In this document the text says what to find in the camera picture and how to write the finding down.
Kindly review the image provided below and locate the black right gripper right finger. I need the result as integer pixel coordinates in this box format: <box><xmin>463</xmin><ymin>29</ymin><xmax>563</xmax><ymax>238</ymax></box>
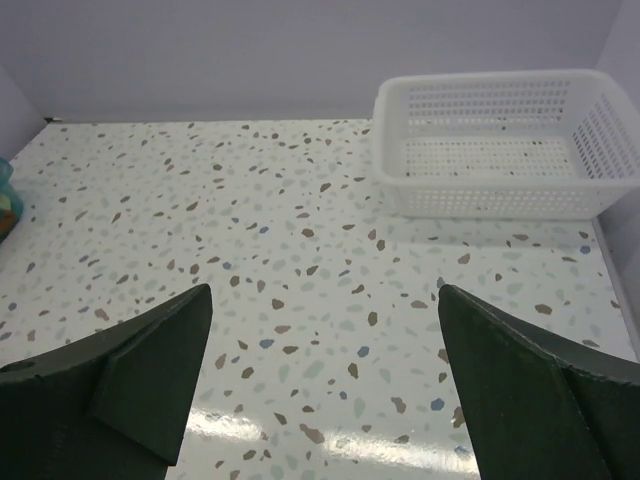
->
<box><xmin>438</xmin><ymin>284</ymin><xmax>639</xmax><ymax>479</ymax></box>

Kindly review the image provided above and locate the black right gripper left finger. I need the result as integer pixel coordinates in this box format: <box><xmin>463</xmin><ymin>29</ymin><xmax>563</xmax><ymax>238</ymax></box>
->
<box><xmin>1</xmin><ymin>284</ymin><xmax>212</xmax><ymax>479</ymax></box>

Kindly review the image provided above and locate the teal plastic bin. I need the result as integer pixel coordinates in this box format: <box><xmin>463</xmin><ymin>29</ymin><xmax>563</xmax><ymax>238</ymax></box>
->
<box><xmin>0</xmin><ymin>158</ymin><xmax>23</xmax><ymax>242</ymax></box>

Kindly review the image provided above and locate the white plastic mesh basket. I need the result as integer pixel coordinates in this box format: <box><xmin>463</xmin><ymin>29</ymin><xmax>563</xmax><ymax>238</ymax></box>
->
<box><xmin>371</xmin><ymin>69</ymin><xmax>639</xmax><ymax>220</ymax></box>

